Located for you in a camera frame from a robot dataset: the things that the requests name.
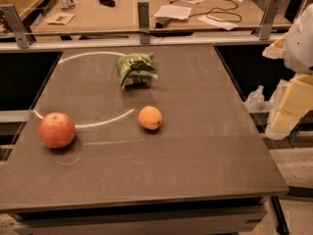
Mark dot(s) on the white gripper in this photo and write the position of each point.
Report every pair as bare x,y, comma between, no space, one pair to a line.
301,48

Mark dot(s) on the clear plastic bottle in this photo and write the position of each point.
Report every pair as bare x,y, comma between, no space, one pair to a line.
255,99

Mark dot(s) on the white paper sheet right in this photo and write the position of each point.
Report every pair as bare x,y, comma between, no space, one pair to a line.
217,23

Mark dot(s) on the white paper sheet centre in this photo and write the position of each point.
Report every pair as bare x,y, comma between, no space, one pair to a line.
173,12

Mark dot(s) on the orange fruit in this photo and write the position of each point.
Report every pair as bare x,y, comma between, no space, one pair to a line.
150,118

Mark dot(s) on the green crumpled chip bag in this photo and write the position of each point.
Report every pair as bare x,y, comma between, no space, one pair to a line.
136,68

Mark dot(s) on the black object on desk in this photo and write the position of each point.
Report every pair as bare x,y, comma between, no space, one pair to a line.
108,3

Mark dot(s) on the wooden background desk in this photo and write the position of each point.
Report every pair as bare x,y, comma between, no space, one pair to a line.
91,16

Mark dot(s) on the red apple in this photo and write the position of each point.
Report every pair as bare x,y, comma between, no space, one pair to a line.
56,130

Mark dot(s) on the small paper packet left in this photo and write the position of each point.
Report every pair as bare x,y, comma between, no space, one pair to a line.
60,18

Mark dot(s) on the right metal bracket post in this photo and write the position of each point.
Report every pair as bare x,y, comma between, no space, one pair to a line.
263,32

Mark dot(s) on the metal bracket post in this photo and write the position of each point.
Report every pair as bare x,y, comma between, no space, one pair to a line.
144,21
22,38
263,32

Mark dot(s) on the middle metal bracket post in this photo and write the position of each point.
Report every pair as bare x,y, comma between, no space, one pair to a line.
144,21

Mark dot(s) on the left metal bracket post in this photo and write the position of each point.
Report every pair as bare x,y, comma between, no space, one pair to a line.
22,38

